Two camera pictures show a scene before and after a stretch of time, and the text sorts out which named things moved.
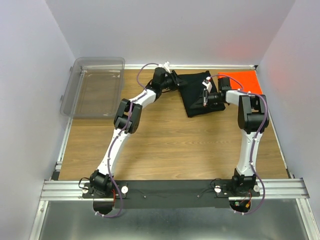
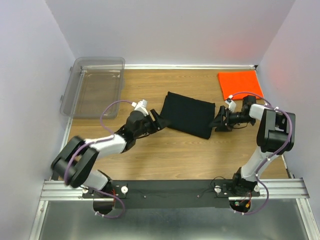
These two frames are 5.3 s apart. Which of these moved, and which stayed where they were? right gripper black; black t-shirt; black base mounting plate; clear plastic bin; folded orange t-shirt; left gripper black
Moved: right gripper black; black t-shirt; left gripper black
Stayed: black base mounting plate; clear plastic bin; folded orange t-shirt
